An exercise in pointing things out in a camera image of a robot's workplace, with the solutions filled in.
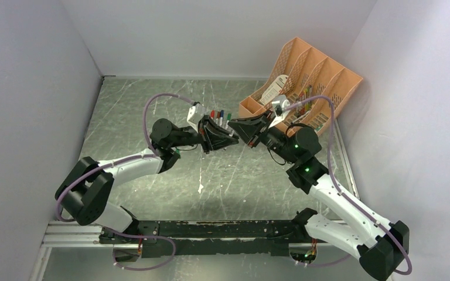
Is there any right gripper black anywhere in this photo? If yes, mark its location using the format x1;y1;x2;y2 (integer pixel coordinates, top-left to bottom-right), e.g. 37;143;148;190
229;109;298;165

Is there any white pen green end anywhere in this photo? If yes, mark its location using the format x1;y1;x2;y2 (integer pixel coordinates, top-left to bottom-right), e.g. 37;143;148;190
225;113;231;128

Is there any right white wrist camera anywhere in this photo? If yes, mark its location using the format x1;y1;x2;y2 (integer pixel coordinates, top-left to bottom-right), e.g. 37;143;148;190
269;94;291;128

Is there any orange plastic file organizer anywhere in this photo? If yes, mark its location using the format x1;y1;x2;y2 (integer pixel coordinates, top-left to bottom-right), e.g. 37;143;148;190
238;37;363;136

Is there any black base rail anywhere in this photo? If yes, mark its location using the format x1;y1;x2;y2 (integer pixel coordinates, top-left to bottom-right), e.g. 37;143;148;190
99;220;312;258

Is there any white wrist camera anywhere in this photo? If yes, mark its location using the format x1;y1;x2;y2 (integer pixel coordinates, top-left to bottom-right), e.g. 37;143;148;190
186;102;207;132
269;94;291;128

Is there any pens bundle in organizer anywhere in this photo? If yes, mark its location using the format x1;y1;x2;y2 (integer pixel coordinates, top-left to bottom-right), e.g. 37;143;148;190
295;85;314;115

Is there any white pen red tip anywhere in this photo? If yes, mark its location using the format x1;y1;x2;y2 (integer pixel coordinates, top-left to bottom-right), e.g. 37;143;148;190
227;126;234;136

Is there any white pen blue cap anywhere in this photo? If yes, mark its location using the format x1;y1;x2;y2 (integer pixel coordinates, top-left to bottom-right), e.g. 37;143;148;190
219;110;224;127

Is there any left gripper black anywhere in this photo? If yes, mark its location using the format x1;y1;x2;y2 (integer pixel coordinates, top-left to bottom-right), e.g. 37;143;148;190
170;115;239;156

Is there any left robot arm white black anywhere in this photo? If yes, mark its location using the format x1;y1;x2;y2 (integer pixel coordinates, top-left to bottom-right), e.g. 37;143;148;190
54;115;238;244

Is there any aluminium frame rail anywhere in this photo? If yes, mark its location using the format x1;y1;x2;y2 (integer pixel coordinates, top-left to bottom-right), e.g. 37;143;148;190
29;220;105;281

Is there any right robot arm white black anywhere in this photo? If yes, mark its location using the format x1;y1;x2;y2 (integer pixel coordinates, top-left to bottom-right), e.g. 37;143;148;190
228;111;410;280

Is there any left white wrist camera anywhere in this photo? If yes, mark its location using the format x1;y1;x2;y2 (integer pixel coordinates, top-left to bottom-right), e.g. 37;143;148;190
186;102;207;132

